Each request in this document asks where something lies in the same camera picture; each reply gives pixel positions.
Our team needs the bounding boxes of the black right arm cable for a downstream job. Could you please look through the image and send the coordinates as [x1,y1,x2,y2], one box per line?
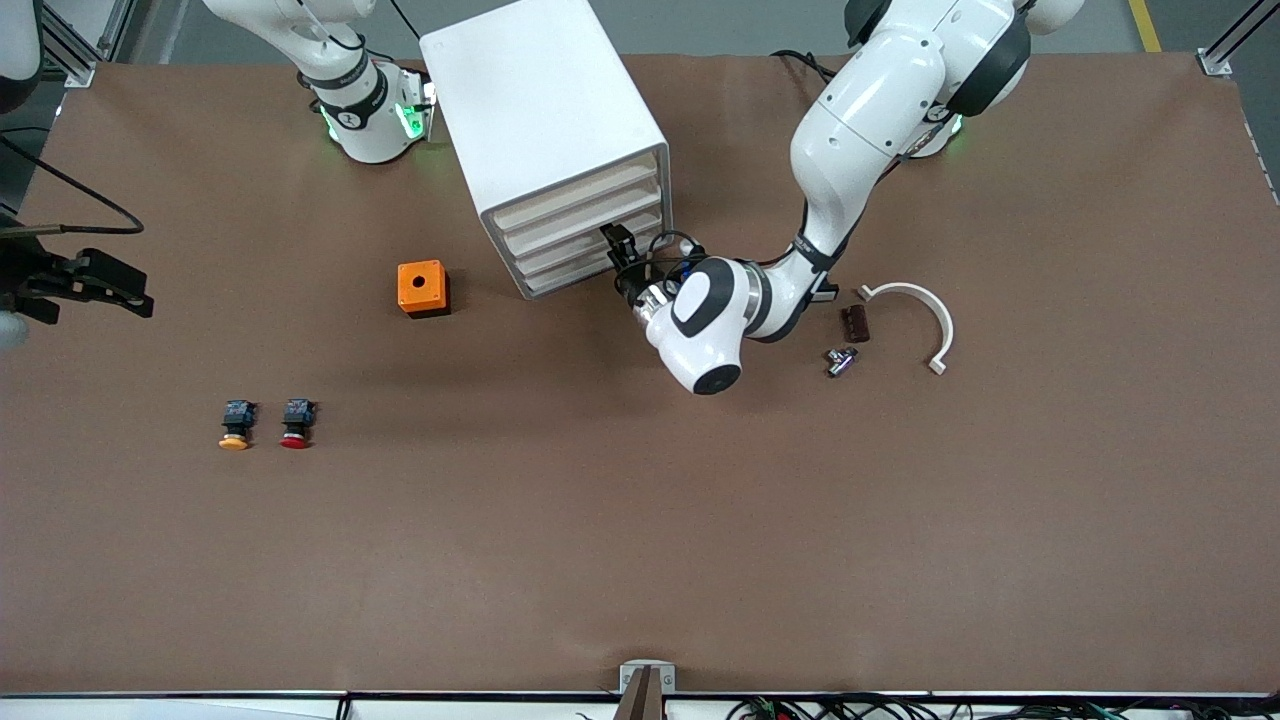
[0,133,144,237]

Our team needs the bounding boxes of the grey metal bracket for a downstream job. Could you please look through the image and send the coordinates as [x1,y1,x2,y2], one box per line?
[618,660,677,720]

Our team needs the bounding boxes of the white curved plastic arc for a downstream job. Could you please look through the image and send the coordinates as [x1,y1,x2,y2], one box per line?
[857,282,956,377]

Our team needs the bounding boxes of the orange button enclosure box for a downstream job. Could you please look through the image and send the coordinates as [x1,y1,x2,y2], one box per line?
[397,260,452,319]

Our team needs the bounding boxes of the black cable bundle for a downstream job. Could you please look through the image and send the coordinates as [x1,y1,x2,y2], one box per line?
[725,694,1280,720]

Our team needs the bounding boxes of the black base cable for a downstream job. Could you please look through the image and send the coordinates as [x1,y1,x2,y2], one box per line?
[771,49,839,83]

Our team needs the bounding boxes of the aluminium frame profile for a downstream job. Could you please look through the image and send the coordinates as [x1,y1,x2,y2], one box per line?
[38,0,136,89]
[1196,0,1280,79]

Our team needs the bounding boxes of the yellow push button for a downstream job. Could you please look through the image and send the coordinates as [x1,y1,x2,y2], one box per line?
[218,399,259,452]

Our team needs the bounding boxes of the red push button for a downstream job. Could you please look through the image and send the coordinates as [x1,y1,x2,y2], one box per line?
[279,398,319,451]

